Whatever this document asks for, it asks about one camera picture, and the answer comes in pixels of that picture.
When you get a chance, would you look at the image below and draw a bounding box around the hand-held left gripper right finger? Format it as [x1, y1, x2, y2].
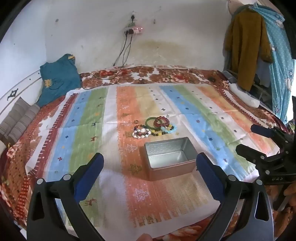
[196, 152, 274, 241]

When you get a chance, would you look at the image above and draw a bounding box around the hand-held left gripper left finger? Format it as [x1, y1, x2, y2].
[26, 152, 105, 241]

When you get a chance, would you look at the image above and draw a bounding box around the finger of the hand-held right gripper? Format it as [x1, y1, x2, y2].
[250, 124, 290, 151]
[235, 144, 282, 168]

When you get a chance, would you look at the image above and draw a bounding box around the silver metal tin box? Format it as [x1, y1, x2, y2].
[144, 137, 199, 181]

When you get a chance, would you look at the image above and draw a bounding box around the white pearl bead bracelet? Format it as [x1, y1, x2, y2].
[132, 128, 152, 140]

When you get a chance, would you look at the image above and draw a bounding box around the light blue bead bracelet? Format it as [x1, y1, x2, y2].
[161, 124, 177, 134]

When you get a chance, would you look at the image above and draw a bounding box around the yellow and brown bead bracelet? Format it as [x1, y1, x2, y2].
[148, 127, 163, 138]

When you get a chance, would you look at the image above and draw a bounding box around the green jade bangle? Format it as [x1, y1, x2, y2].
[145, 117, 160, 128]

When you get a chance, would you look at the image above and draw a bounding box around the red bead bracelet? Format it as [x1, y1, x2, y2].
[154, 116, 170, 128]

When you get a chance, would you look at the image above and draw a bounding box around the person's right hand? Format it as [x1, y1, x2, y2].
[283, 185, 296, 197]

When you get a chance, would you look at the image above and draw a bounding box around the striped colourful mat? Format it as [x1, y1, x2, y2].
[25, 83, 279, 234]

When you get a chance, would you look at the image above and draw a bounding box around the grey box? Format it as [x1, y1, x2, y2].
[222, 70, 238, 84]

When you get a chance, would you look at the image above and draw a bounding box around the blue dotted curtain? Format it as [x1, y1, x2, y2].
[250, 5, 295, 124]

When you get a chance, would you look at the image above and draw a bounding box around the mustard hanging sweater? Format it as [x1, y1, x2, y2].
[223, 10, 274, 92]

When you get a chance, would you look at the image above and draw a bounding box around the grey striped pillow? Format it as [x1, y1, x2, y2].
[0, 97, 40, 146]

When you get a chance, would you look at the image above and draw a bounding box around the teal garment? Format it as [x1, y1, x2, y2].
[36, 54, 82, 107]

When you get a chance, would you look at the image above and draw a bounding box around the white power strip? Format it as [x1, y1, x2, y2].
[124, 26, 143, 35]

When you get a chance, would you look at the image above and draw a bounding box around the black cable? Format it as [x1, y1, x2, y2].
[81, 34, 133, 90]
[113, 32, 130, 67]

